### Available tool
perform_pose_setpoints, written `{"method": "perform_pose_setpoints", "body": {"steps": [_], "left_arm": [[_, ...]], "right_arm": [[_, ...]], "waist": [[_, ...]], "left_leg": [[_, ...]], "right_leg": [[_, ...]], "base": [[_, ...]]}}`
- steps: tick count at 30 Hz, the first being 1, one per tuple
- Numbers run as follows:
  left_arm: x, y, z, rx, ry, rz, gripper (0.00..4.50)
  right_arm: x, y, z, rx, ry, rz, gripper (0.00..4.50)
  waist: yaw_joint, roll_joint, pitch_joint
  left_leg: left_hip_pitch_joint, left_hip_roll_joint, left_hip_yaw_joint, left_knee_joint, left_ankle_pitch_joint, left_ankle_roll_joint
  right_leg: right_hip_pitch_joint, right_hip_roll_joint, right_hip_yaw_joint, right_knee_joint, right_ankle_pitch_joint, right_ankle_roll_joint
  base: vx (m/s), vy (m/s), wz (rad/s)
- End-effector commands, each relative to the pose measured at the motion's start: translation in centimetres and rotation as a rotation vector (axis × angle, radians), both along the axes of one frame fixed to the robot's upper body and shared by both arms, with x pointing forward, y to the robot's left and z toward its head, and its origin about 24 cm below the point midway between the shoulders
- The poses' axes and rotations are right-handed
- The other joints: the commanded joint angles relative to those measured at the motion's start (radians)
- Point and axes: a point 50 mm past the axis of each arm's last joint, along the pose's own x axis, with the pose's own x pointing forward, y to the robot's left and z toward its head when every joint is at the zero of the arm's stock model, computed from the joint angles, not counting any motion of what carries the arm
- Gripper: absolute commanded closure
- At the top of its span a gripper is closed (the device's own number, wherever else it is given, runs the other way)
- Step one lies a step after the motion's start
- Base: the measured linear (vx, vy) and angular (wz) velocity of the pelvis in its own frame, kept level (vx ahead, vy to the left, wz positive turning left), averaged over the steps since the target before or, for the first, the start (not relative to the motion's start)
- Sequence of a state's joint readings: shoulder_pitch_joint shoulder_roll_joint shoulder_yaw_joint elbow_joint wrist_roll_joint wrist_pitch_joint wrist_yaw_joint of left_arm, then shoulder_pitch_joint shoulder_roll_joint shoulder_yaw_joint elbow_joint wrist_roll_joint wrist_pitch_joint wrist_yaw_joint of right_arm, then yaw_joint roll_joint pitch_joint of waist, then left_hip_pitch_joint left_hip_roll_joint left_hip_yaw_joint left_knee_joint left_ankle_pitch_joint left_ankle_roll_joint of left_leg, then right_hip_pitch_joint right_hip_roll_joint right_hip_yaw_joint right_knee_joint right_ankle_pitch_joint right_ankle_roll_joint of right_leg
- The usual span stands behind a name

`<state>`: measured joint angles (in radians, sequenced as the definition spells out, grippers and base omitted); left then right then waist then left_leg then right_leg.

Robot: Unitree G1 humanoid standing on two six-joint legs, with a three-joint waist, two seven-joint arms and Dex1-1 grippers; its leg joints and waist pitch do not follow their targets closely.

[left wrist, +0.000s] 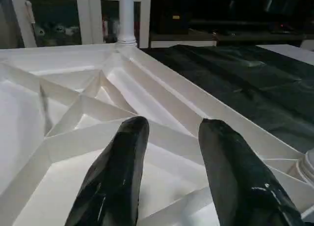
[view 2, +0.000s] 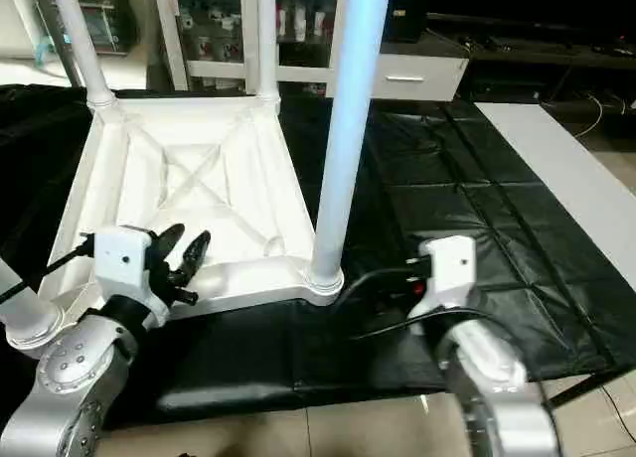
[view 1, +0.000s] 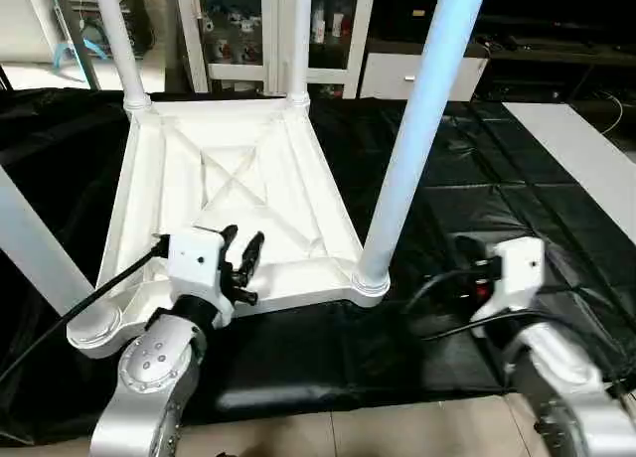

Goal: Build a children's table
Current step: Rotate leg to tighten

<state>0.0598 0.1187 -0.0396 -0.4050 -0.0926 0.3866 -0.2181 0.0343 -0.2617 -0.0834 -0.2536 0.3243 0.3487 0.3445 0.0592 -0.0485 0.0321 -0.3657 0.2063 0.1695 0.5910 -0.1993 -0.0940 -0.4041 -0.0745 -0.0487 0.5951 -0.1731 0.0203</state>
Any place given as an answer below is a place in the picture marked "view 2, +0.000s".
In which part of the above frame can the white plastic table top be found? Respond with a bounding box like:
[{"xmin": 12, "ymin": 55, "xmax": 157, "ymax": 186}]
[{"xmin": 5, "ymin": 89, "xmax": 347, "ymax": 351}]

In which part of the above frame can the white plastic table leg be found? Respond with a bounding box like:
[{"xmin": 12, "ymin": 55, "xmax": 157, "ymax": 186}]
[
  {"xmin": 0, "ymin": 258, "xmax": 51, "ymax": 331},
  {"xmin": 50, "ymin": 0, "xmax": 118, "ymax": 108},
  {"xmin": 306, "ymin": 0, "xmax": 395, "ymax": 291},
  {"xmin": 255, "ymin": 0, "xmax": 282, "ymax": 108}
]

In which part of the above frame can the black work mat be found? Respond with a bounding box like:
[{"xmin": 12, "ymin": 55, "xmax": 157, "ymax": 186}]
[{"xmin": 0, "ymin": 79, "xmax": 636, "ymax": 428}]

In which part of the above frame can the white drawer unit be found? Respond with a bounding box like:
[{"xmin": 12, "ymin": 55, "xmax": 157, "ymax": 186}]
[{"xmin": 373, "ymin": 52, "xmax": 470, "ymax": 102}]

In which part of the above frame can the black metal bench leg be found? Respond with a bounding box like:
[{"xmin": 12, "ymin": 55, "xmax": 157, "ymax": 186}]
[{"xmin": 552, "ymin": 363, "xmax": 636, "ymax": 408}]

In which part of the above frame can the white glass-door cabinet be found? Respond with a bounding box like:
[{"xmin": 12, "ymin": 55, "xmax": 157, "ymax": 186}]
[{"xmin": 149, "ymin": 0, "xmax": 349, "ymax": 92}]

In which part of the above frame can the blue grey floor appliance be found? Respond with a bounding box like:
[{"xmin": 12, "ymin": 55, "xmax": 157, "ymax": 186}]
[{"xmin": 35, "ymin": 0, "xmax": 135, "ymax": 56}]

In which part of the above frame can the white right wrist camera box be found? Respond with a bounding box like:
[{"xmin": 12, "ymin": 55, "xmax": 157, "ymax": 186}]
[{"xmin": 409, "ymin": 235, "xmax": 480, "ymax": 317}]

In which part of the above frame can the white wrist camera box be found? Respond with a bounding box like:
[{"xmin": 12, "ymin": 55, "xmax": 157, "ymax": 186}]
[
  {"xmin": 409, "ymin": 235, "xmax": 480, "ymax": 317},
  {"xmin": 91, "ymin": 226, "xmax": 168, "ymax": 324}
]

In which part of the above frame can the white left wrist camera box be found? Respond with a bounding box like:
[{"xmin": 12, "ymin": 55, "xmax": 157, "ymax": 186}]
[{"xmin": 91, "ymin": 226, "xmax": 168, "ymax": 324}]

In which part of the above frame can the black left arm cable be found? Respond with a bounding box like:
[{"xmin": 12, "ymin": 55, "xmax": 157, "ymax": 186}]
[{"xmin": 0, "ymin": 236, "xmax": 98, "ymax": 304}]

